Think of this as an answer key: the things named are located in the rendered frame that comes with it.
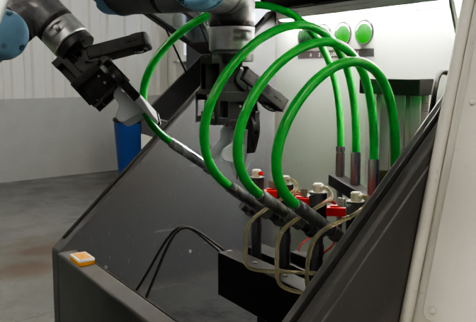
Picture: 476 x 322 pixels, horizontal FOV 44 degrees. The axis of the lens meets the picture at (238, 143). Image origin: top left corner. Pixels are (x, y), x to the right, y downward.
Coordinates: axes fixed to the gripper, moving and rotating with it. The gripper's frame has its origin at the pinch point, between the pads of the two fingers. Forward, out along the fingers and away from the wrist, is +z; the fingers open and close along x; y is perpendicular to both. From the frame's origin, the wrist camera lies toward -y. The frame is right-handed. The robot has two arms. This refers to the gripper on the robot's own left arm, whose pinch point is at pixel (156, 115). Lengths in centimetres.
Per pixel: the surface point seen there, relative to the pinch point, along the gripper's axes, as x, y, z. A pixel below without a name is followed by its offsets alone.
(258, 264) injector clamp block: 3.1, 4.6, 31.1
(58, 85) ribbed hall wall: -625, 70, -256
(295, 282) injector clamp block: 11.6, 1.9, 36.4
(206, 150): 17.7, -2.1, 12.9
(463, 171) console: 33, -22, 38
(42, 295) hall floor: -251, 124, -24
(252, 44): 16.4, -18.2, 5.7
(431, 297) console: 31, -9, 46
